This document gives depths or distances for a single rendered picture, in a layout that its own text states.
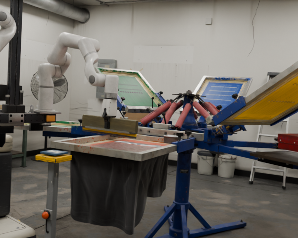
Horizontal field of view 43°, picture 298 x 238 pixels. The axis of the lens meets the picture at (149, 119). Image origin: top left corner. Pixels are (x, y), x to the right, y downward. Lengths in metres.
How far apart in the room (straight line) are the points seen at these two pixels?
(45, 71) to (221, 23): 4.68
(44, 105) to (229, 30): 4.70
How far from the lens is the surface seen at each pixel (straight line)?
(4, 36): 2.31
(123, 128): 2.10
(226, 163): 6.31
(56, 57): 2.46
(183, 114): 3.03
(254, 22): 6.66
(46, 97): 2.51
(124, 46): 7.45
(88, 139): 2.45
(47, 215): 2.01
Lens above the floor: 1.29
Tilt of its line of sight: 4 degrees down
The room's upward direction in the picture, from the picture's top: 4 degrees clockwise
